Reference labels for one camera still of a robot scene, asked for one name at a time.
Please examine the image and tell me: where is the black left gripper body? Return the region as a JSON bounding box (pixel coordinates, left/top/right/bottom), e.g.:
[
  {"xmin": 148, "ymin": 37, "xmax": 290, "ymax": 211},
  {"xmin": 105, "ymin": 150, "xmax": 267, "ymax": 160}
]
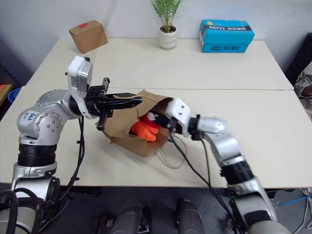
[{"xmin": 84, "ymin": 77, "xmax": 114, "ymax": 132}]

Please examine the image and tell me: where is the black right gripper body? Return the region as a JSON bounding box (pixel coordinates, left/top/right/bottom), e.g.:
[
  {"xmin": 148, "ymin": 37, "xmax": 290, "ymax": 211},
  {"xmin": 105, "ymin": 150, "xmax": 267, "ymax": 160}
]
[{"xmin": 153, "ymin": 114, "xmax": 178, "ymax": 134}]

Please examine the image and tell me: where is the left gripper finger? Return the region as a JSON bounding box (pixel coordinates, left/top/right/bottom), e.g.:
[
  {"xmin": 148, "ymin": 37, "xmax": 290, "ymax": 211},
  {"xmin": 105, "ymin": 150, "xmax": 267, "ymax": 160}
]
[
  {"xmin": 107, "ymin": 92, "xmax": 143, "ymax": 103},
  {"xmin": 108, "ymin": 100, "xmax": 142, "ymax": 111}
]

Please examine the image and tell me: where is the red plush toy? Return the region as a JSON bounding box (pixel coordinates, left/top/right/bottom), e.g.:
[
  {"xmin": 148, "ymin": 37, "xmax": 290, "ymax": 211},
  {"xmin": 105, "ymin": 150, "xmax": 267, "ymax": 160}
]
[{"xmin": 140, "ymin": 113, "xmax": 161, "ymax": 129}]

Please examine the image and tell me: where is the brown paper bag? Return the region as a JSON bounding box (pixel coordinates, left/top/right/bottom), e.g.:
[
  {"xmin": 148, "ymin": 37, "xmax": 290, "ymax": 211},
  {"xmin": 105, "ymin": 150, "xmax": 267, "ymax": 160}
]
[{"xmin": 102, "ymin": 89, "xmax": 189, "ymax": 171}]

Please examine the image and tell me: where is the orange plush toy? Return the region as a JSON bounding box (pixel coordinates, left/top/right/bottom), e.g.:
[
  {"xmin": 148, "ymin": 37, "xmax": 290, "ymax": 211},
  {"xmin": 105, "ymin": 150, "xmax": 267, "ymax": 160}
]
[{"xmin": 129, "ymin": 120, "xmax": 159, "ymax": 142}]

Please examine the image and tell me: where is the brown cardboard box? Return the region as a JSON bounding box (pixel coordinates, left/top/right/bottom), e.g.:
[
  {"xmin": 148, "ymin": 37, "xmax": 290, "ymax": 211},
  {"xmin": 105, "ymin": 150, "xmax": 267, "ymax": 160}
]
[{"xmin": 68, "ymin": 19, "xmax": 109, "ymax": 55}]

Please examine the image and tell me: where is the green plant in white pot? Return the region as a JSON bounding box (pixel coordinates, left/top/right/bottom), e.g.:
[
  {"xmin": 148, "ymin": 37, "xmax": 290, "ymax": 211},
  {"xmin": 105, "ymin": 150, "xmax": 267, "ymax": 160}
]
[{"xmin": 151, "ymin": 0, "xmax": 183, "ymax": 50}]

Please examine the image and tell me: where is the blue bucket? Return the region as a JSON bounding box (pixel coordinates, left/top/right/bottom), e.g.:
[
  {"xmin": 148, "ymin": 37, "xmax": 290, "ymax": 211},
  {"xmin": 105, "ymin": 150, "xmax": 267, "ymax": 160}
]
[{"xmin": 7, "ymin": 87, "xmax": 23, "ymax": 103}]

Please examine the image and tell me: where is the wooden crate with orange item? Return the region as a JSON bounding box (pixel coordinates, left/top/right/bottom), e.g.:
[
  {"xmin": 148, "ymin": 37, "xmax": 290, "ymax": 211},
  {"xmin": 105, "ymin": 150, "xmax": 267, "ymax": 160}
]
[{"xmin": 0, "ymin": 83, "xmax": 13, "ymax": 107}]

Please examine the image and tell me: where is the grey rounded robot leg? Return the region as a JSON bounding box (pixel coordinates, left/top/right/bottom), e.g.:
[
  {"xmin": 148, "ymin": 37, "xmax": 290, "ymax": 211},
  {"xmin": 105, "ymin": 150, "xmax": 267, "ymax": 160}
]
[
  {"xmin": 175, "ymin": 198, "xmax": 205, "ymax": 234},
  {"xmin": 116, "ymin": 204, "xmax": 152, "ymax": 234}
]

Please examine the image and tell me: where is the blue printed carton box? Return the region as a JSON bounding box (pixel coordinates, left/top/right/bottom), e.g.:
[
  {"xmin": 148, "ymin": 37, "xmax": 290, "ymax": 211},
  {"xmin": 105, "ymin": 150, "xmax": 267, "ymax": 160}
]
[{"xmin": 199, "ymin": 19, "xmax": 255, "ymax": 53}]

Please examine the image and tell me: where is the person in striped clothing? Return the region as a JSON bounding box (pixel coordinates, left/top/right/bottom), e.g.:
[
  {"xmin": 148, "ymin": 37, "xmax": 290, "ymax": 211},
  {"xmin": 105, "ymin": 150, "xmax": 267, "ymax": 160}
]
[{"xmin": 293, "ymin": 60, "xmax": 312, "ymax": 124}]

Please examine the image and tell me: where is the black chair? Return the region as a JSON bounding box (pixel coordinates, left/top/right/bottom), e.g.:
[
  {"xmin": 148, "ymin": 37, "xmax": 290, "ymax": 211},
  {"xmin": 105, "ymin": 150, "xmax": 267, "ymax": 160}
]
[{"xmin": 284, "ymin": 33, "xmax": 312, "ymax": 86}]

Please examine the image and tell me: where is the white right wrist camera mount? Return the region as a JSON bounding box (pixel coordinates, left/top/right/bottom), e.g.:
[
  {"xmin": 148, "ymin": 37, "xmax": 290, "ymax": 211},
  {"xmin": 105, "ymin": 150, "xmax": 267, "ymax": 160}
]
[{"xmin": 163, "ymin": 97, "xmax": 193, "ymax": 137}]

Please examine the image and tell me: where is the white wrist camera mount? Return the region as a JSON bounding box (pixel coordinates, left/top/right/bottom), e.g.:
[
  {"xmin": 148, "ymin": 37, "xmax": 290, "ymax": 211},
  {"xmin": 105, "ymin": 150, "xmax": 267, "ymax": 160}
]
[
  {"xmin": 163, "ymin": 97, "xmax": 193, "ymax": 137},
  {"xmin": 65, "ymin": 55, "xmax": 98, "ymax": 120}
]

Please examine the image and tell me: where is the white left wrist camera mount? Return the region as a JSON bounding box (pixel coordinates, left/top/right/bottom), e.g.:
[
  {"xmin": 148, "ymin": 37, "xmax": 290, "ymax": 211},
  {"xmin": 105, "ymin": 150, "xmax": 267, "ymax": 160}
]
[{"xmin": 65, "ymin": 55, "xmax": 98, "ymax": 120}]

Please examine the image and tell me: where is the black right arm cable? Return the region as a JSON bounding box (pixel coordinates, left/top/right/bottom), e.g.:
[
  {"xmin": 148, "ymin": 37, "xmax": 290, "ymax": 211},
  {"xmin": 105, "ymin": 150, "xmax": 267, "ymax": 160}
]
[{"xmin": 169, "ymin": 131, "xmax": 241, "ymax": 234}]

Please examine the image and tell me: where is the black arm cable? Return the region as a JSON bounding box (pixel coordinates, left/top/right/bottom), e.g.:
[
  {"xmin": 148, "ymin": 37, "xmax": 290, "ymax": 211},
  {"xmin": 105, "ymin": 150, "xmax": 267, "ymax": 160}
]
[
  {"xmin": 169, "ymin": 131, "xmax": 241, "ymax": 234},
  {"xmin": 43, "ymin": 116, "xmax": 86, "ymax": 227}
]

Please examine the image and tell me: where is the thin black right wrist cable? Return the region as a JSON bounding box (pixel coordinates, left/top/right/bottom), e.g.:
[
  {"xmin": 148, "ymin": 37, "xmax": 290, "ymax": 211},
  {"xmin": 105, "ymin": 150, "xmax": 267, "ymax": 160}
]
[{"xmin": 200, "ymin": 137, "xmax": 214, "ymax": 190}]

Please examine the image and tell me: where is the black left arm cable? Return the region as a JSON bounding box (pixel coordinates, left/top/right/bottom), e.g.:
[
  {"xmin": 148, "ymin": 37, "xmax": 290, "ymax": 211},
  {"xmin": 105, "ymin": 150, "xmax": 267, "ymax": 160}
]
[{"xmin": 43, "ymin": 116, "xmax": 86, "ymax": 227}]

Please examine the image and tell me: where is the black cable loop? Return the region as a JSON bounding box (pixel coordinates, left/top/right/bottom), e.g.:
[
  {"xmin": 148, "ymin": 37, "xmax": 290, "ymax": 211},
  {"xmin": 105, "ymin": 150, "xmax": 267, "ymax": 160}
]
[{"xmin": 0, "ymin": 188, "xmax": 42, "ymax": 234}]

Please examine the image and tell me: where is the blue cable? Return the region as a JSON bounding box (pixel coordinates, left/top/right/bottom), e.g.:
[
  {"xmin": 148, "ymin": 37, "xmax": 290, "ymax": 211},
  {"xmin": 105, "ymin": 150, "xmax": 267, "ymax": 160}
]
[{"xmin": 280, "ymin": 194, "xmax": 312, "ymax": 208}]

